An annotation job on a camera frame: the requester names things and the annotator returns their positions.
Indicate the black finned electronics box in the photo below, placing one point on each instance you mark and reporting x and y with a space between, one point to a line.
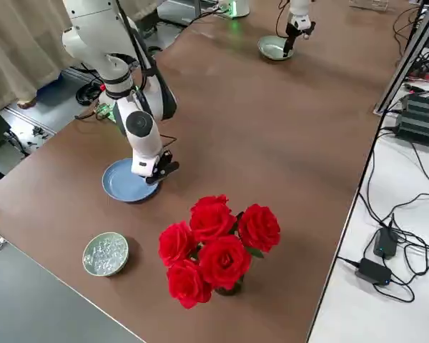
420 118

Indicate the black vase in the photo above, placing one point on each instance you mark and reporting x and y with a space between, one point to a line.
229 289

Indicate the red rose bouquet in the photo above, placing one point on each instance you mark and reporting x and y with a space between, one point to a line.
221 257

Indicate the black power adapter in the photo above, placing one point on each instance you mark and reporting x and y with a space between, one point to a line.
373 271
384 243

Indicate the blue plate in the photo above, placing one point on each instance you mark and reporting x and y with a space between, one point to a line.
123 182

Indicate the aluminium frame post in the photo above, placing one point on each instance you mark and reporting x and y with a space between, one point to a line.
400 68

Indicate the beige curtain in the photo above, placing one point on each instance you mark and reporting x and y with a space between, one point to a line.
21 53

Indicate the green plate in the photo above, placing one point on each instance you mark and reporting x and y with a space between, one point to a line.
271 48

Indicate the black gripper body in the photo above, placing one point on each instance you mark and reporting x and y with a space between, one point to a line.
163 160
291 30

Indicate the small bowl with clear beads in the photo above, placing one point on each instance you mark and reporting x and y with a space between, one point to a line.
105 255

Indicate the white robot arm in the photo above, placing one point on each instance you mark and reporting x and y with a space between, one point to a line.
143 143
298 7

